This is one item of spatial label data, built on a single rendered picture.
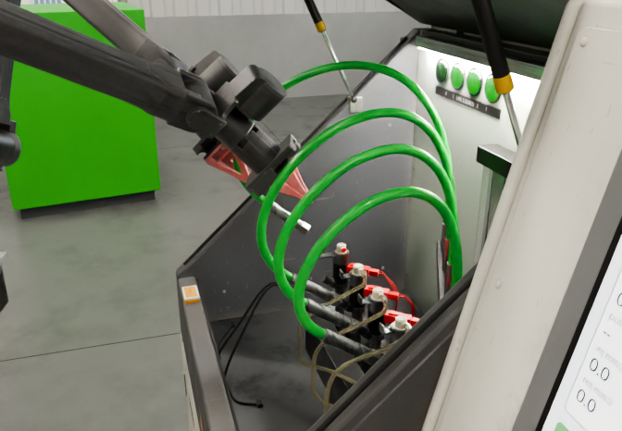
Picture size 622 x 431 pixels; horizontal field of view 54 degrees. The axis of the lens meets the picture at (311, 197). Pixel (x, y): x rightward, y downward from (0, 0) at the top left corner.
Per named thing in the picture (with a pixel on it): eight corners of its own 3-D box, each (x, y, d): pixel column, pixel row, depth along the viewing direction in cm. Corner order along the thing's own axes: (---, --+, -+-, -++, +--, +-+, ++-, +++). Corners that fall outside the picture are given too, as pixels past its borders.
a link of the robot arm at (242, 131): (205, 117, 97) (197, 129, 92) (234, 87, 95) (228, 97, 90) (237, 147, 99) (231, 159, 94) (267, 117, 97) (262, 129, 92)
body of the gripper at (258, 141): (299, 152, 93) (263, 118, 91) (253, 196, 95) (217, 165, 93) (298, 141, 99) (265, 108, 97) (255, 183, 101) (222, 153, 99)
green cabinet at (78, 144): (141, 166, 508) (123, 1, 461) (162, 200, 434) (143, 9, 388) (15, 181, 471) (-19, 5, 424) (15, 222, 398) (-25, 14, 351)
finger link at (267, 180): (324, 199, 96) (280, 158, 93) (292, 228, 97) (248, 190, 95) (322, 184, 102) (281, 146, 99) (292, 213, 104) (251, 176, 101)
